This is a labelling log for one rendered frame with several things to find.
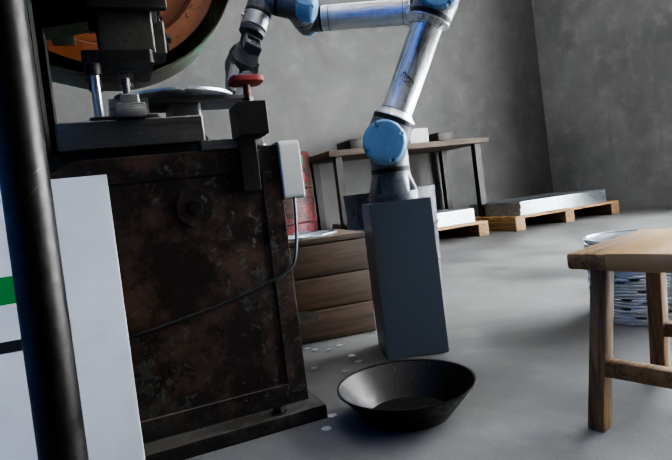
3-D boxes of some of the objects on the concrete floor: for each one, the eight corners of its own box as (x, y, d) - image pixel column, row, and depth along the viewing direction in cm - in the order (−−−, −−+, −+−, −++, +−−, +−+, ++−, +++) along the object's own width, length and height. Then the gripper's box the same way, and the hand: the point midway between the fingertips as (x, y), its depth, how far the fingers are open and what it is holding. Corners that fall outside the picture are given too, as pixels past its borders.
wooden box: (346, 311, 225) (336, 228, 224) (377, 330, 188) (364, 231, 188) (250, 328, 215) (239, 242, 214) (263, 352, 178) (250, 248, 177)
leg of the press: (310, 402, 130) (263, 30, 128) (328, 418, 120) (276, 12, 118) (-176, 538, 95) (-252, 28, 93) (-212, 577, 85) (-299, 3, 82)
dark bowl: (430, 377, 136) (426, 350, 136) (510, 417, 109) (506, 383, 109) (320, 409, 125) (316, 379, 125) (379, 462, 97) (374, 424, 97)
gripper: (262, 42, 157) (240, 109, 154) (232, 28, 153) (210, 97, 150) (271, 32, 149) (248, 103, 146) (240, 18, 146) (216, 90, 142)
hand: (233, 93), depth 146 cm, fingers closed
